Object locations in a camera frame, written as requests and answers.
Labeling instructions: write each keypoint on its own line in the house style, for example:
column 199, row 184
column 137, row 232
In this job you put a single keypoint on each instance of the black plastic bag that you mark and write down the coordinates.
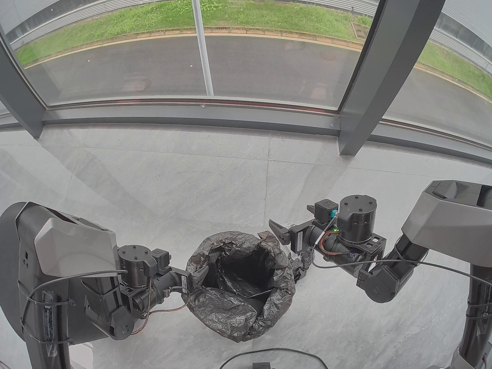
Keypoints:
column 230, row 306

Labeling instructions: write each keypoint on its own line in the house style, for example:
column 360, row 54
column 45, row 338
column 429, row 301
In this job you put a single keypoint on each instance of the window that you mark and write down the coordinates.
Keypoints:
column 376, row 52

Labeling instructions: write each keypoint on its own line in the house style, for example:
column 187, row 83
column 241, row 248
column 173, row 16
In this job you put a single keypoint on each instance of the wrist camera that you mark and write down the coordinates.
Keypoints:
column 326, row 210
column 161, row 258

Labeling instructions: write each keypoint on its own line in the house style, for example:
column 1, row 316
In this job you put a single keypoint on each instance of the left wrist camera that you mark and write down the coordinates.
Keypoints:
column 161, row 258

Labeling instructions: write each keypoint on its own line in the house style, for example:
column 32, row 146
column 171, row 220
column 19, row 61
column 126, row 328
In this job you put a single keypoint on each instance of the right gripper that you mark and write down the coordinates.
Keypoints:
column 299, row 238

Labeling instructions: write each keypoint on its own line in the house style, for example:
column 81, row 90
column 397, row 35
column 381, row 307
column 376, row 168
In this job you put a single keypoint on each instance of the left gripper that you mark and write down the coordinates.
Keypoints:
column 171, row 283

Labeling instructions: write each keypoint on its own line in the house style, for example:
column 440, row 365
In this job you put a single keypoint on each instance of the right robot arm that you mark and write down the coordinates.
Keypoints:
column 442, row 213

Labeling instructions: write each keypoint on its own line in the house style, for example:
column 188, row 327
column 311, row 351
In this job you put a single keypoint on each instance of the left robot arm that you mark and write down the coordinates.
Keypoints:
column 69, row 244

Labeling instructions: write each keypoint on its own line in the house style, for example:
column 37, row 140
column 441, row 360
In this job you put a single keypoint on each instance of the crumpled black plastic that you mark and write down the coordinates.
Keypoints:
column 301, row 263

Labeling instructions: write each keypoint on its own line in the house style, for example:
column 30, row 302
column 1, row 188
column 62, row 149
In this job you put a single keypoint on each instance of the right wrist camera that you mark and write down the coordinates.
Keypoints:
column 326, row 210

